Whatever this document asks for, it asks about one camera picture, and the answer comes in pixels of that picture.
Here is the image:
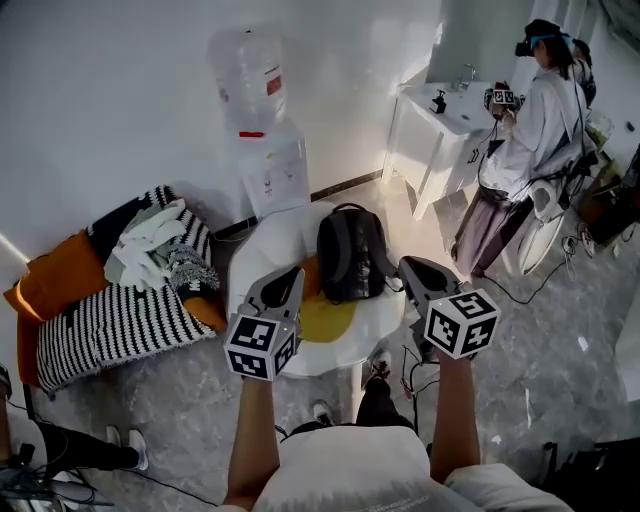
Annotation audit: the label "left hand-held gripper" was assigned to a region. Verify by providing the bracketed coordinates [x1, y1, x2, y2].
[223, 266, 307, 382]

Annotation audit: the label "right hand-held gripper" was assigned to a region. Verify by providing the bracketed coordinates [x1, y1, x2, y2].
[398, 255, 502, 365]

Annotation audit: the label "white egg-shaped chair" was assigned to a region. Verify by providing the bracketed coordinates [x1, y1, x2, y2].
[227, 199, 407, 382]

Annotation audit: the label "dark grey backpack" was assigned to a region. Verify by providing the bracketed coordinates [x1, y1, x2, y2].
[316, 202, 404, 306]

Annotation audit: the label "person's right forearm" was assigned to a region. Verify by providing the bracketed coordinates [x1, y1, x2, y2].
[428, 349, 482, 485]

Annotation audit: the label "person's left forearm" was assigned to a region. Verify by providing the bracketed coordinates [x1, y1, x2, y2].
[223, 374, 281, 509]

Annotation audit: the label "orange chair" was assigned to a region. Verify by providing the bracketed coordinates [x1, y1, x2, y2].
[3, 229, 229, 391]

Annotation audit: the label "yellow round cushion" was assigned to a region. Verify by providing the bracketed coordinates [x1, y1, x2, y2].
[298, 293, 357, 346]

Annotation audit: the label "grey fringed textile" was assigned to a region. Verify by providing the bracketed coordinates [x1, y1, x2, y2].
[167, 243, 221, 294]

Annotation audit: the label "person's right shoe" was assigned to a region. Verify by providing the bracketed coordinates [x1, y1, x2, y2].
[360, 348, 394, 389]

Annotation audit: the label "person's shoe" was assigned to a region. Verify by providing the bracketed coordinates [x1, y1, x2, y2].
[312, 399, 335, 429]
[360, 348, 394, 389]

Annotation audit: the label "white toilet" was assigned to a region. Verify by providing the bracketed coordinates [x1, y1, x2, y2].
[517, 177, 569, 276]

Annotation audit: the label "person's left shoe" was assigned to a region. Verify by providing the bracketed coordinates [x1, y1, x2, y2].
[312, 399, 335, 429]

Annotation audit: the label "person's black trousers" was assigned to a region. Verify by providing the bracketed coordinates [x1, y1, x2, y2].
[284, 377, 416, 436]

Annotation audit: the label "pile of white clothes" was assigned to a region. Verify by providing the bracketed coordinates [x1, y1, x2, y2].
[103, 198, 187, 291]

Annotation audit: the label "black-and-white striped blanket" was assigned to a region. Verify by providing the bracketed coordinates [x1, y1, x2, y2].
[37, 184, 221, 396]

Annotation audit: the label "cardboard box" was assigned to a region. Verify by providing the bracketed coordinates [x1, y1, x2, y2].
[579, 154, 631, 246]

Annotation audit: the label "person's white T-shirt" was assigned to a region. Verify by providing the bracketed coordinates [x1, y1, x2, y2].
[249, 424, 576, 512]

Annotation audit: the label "chrome faucet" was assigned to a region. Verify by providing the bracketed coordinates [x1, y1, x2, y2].
[449, 62, 477, 94]

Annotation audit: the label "black floor cable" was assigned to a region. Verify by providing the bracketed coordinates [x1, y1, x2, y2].
[469, 219, 596, 306]

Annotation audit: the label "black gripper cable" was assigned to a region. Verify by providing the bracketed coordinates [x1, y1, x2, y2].
[399, 344, 441, 431]

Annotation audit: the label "black metal frame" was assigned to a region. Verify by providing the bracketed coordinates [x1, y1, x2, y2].
[529, 434, 640, 512]

